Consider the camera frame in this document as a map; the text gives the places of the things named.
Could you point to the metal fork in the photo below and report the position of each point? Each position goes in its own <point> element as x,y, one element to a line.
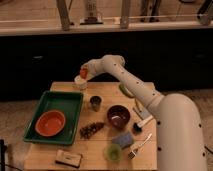
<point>133,153</point>

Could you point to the white handled black brush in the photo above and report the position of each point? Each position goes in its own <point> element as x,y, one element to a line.
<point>137,127</point>

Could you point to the dark grape bunch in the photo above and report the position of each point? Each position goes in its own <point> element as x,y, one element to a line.
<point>88,131</point>

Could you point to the white paper cup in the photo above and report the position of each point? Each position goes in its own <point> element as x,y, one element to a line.
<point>80,82</point>

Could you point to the orange bowl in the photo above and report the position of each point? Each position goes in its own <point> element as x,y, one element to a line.
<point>50,123</point>

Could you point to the green chili pepper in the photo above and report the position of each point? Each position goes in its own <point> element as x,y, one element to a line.
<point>125,91</point>

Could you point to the wooden block eraser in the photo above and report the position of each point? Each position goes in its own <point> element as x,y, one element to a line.
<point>67,158</point>

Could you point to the green plastic tray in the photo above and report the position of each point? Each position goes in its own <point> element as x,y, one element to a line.
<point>70,103</point>

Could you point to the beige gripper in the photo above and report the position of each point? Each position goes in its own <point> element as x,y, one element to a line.
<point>91,70</point>

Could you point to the grey cloth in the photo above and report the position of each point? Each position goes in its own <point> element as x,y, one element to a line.
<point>142,113</point>

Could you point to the dark purple bowl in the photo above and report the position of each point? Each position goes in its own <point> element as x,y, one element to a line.
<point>118,116</point>

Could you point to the yellow banana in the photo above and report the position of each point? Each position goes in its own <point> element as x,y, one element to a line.
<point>137,104</point>

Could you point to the green plastic cup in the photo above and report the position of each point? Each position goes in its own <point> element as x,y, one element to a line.
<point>113,152</point>

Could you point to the small metal cup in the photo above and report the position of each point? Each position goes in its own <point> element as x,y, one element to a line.
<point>95,102</point>

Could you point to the blue sponge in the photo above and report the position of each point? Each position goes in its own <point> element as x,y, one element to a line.
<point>124,140</point>

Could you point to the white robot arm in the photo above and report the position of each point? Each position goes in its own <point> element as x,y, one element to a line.
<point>180,140</point>

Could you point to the wooden table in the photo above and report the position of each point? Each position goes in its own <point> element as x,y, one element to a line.
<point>41,157</point>

